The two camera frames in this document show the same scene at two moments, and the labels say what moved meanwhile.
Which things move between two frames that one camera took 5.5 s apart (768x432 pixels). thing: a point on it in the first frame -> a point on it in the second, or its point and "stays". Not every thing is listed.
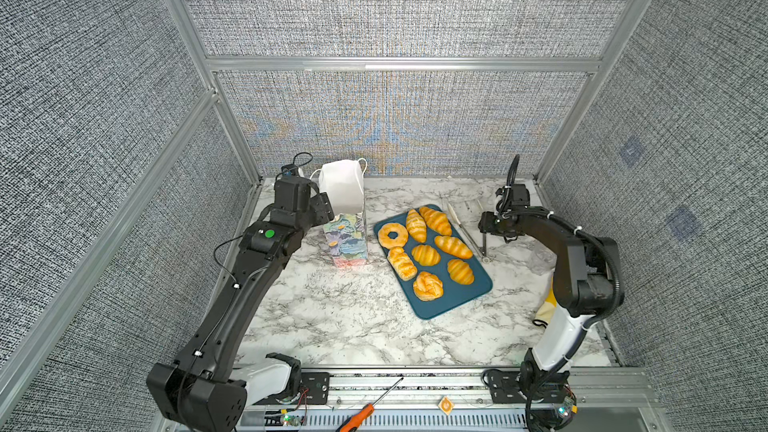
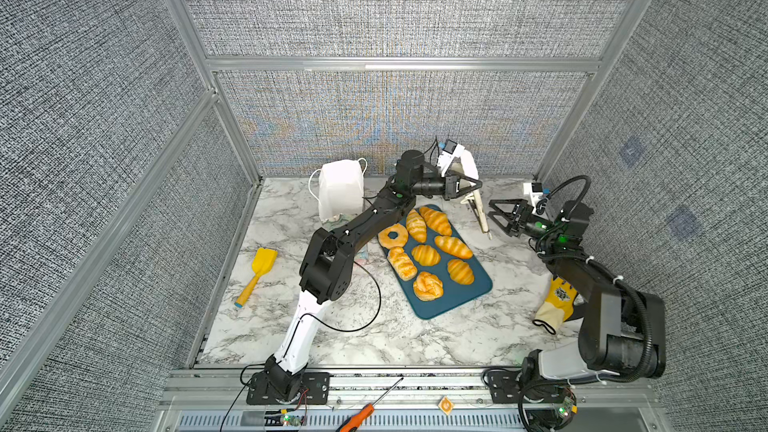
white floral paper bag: [342, 180] stays
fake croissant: [460, 272] stays
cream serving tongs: [483, 258] -> [475, 201]
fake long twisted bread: [402, 265] stays
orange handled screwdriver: [365, 412] stays
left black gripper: [326, 209] -> [448, 186]
